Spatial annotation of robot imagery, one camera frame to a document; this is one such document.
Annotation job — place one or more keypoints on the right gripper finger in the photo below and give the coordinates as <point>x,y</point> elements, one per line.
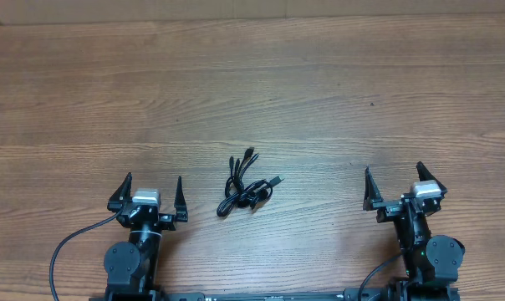
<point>372,196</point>
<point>425,175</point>

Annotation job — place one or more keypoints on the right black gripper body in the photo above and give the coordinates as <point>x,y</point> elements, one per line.
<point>390,209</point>

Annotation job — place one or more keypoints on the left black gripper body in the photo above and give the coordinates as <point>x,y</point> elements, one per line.
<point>165,221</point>

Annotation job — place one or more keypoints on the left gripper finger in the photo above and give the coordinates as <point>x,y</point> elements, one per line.
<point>121,196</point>
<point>180,203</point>

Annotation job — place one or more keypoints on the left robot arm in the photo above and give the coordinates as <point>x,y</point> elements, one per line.
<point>131,265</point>

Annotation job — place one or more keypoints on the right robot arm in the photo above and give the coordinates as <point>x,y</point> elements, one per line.
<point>431,262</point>

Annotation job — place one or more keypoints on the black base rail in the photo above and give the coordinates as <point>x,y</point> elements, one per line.
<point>349,294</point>

